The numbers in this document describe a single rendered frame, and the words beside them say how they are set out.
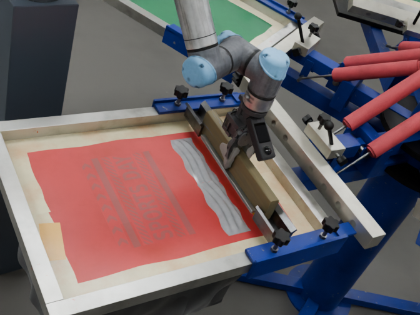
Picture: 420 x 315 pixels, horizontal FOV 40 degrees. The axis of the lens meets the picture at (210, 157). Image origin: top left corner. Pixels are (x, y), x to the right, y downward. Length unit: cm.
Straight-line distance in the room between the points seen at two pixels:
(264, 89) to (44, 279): 66
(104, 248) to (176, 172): 34
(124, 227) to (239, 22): 121
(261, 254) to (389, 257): 182
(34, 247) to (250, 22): 144
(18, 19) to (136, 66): 207
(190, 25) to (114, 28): 267
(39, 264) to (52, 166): 33
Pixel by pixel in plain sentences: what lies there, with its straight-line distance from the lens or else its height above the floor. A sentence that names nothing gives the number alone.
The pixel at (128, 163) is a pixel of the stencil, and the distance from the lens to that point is 156.
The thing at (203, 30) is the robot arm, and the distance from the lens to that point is 131.
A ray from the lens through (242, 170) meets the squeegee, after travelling 153.
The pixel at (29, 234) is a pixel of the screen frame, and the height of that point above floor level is 99.
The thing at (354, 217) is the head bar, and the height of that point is 103.
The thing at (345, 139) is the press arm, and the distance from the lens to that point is 182.
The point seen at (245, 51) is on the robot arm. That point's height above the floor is 133.
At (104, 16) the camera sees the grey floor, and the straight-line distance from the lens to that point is 407.
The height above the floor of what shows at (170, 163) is 95.
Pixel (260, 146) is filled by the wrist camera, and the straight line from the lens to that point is 146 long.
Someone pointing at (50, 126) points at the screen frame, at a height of 99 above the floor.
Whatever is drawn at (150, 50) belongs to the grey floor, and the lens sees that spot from 383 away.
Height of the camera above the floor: 202
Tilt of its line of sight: 40 degrees down
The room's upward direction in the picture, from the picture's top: 22 degrees clockwise
